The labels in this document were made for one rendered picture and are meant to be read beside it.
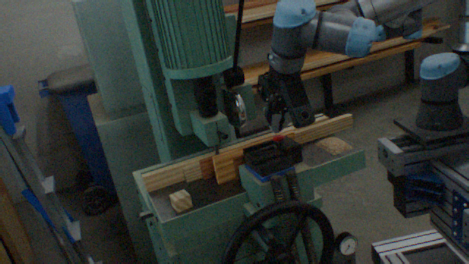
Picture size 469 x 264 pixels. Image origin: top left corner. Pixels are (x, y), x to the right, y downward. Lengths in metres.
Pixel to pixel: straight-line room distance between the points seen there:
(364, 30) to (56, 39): 2.78
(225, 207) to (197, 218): 0.08
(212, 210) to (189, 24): 0.46
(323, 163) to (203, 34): 0.47
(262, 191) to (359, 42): 0.40
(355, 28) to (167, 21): 0.44
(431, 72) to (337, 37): 0.72
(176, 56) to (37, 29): 2.39
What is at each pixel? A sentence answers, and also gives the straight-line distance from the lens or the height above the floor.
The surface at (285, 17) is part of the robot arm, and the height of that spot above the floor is 1.33.
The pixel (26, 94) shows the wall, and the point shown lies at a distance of 3.44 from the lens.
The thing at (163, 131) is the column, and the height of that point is 1.00.
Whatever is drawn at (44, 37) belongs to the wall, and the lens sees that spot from 3.38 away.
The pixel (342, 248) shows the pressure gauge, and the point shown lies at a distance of 1.26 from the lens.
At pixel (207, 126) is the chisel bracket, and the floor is 1.06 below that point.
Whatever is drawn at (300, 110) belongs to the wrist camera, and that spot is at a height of 1.13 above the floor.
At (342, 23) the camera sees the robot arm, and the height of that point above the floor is 1.30.
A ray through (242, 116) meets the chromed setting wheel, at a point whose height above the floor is 1.01.
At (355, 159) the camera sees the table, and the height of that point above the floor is 0.88.
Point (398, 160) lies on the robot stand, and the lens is 1.52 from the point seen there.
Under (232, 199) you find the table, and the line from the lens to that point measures 1.08.
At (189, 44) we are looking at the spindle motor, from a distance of 1.03.
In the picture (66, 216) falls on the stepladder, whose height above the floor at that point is 0.56.
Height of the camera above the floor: 1.44
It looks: 22 degrees down
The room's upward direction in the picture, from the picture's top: 10 degrees counter-clockwise
